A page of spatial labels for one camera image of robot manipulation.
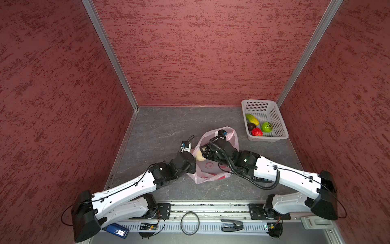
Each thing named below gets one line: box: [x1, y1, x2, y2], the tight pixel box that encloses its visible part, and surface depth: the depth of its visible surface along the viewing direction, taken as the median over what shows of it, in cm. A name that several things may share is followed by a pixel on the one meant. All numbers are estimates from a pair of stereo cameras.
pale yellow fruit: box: [195, 149, 207, 162], surface depth 72 cm
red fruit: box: [251, 127, 264, 137], surface depth 100 cm
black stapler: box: [220, 219, 244, 232], surface depth 71 cm
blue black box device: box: [101, 222, 130, 239], surface depth 68 cm
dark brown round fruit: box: [247, 122, 256, 132], surface depth 105 cm
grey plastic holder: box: [300, 216, 335, 230], surface depth 70 cm
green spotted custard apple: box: [261, 121, 274, 134], surface depth 102 cm
